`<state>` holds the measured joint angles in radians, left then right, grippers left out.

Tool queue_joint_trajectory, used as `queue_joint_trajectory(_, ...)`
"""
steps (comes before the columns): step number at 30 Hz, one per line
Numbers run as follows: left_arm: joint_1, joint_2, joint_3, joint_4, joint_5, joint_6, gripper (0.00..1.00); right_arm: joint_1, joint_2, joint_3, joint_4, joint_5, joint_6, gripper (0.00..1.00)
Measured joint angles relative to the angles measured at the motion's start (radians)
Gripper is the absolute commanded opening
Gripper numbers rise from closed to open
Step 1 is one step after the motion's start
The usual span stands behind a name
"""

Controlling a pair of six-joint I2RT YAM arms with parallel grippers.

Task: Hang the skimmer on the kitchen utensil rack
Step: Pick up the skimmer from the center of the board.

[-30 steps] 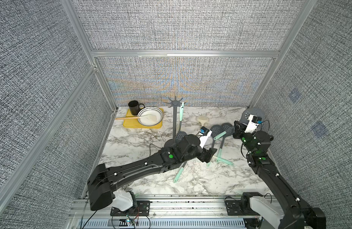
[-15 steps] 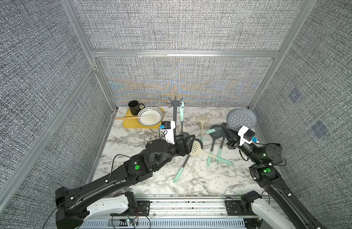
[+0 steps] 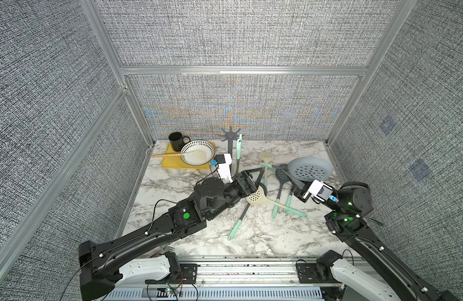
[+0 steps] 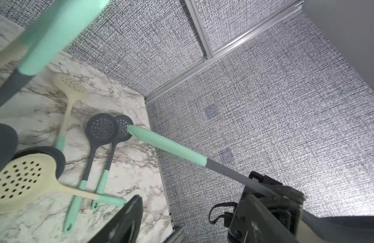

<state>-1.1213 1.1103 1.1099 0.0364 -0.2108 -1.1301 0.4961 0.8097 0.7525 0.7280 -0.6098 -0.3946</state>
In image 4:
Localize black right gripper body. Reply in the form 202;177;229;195
227;172;305;243

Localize grey skimmer front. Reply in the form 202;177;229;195
127;125;374;243

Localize cream slotted spatula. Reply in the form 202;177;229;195
52;73;87;152

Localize grey skimmer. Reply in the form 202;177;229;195
96;114;134;194
63;113;118;233
127;125;374;243

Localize cream skimmer mint handle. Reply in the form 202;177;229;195
12;146;66;179

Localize grey skimmer back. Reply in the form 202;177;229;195
96;114;134;194

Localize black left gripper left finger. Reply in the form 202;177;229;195
89;195;143;243

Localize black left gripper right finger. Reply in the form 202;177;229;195
243;195;298;243

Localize grey skimmer lone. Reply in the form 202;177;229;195
0;0;110;177

